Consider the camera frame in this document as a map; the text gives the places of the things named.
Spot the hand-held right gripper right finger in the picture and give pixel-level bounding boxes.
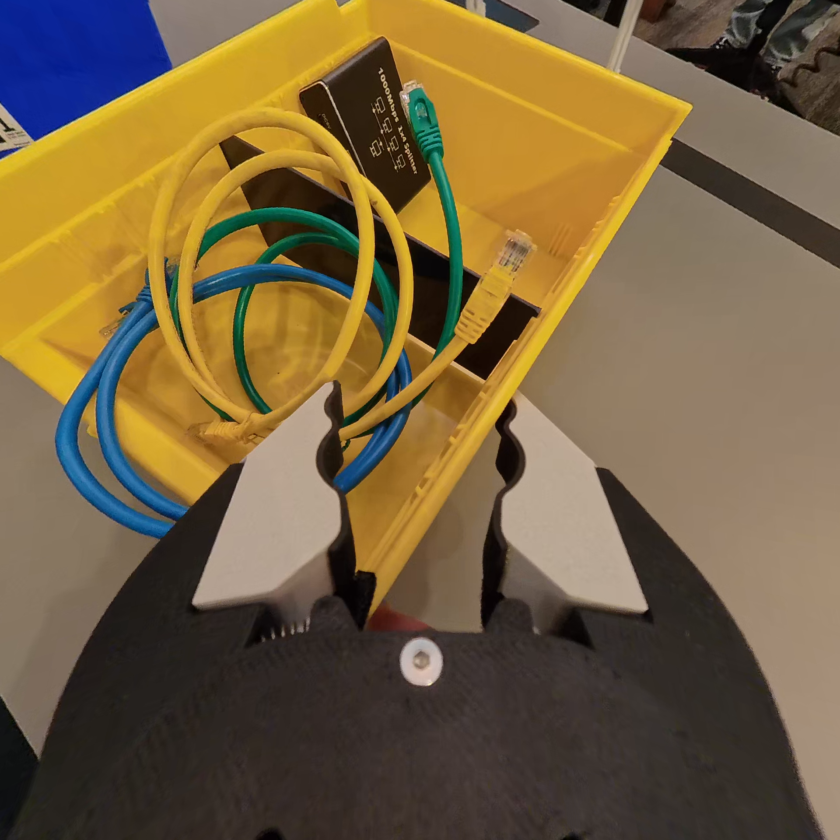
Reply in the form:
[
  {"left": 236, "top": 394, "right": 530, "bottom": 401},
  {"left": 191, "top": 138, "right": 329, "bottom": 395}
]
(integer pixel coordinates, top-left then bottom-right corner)
[{"left": 481, "top": 400, "right": 649, "bottom": 626}]

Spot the yellow ethernet cable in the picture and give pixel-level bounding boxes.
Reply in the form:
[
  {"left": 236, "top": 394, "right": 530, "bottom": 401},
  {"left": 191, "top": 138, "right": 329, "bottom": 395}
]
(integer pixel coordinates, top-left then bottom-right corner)
[{"left": 149, "top": 108, "right": 538, "bottom": 448}]

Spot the yellow plastic bin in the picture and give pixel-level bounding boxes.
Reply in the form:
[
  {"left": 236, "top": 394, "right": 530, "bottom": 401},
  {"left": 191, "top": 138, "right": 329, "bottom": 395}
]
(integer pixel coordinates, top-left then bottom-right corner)
[{"left": 0, "top": 0, "right": 694, "bottom": 619}]

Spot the blue ethernet cable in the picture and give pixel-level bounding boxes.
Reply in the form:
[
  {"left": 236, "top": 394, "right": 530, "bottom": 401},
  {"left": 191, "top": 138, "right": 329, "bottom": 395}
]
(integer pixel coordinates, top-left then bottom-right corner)
[{"left": 55, "top": 258, "right": 413, "bottom": 539}]

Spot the green ethernet cable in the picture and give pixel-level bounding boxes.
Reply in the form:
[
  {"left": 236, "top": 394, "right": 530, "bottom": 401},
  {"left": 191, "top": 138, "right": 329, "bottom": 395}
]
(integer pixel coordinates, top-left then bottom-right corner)
[{"left": 168, "top": 79, "right": 465, "bottom": 429}]

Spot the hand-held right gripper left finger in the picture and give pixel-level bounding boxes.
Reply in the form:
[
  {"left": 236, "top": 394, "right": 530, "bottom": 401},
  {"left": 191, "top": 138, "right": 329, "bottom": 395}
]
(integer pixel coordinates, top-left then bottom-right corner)
[{"left": 192, "top": 381, "right": 361, "bottom": 624}]

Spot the person's right hand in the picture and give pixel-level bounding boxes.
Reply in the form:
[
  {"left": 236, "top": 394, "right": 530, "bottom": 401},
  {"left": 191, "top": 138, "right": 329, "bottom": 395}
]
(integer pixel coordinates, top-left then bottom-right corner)
[{"left": 367, "top": 606, "right": 435, "bottom": 635}]

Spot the clear stand rod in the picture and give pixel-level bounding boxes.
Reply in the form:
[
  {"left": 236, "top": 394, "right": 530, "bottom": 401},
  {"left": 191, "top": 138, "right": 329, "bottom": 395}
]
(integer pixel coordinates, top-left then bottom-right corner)
[{"left": 606, "top": 0, "right": 641, "bottom": 70}]

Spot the blue plastic bin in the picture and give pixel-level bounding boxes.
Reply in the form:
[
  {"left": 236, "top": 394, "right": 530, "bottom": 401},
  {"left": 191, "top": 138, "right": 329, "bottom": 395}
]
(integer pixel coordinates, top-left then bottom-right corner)
[{"left": 0, "top": 0, "right": 173, "bottom": 156}]

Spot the black network switch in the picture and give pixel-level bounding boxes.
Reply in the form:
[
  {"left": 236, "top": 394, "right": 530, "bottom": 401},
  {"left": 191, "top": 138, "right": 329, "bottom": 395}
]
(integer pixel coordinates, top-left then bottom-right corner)
[{"left": 298, "top": 36, "right": 433, "bottom": 215}]

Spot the black bin divider panel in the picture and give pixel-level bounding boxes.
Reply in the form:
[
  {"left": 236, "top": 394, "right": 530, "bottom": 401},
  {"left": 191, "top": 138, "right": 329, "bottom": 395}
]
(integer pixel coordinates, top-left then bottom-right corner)
[{"left": 219, "top": 136, "right": 543, "bottom": 381}]

